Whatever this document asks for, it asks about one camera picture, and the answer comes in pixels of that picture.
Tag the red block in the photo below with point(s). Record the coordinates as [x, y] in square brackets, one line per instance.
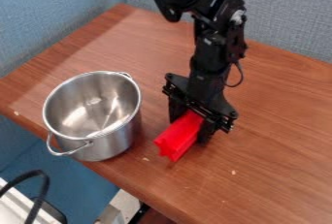
[178, 137]

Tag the stainless steel pot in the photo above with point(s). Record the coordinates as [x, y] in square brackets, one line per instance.
[91, 114]

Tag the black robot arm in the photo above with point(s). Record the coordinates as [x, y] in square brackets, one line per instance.
[218, 24]

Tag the table leg frame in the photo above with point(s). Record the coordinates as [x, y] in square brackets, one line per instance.
[127, 210]

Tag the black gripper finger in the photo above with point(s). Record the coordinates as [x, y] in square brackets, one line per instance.
[176, 109]
[206, 132]

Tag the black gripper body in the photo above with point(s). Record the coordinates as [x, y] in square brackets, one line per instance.
[203, 98]

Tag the dark chair part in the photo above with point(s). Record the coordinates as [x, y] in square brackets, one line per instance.
[53, 213]

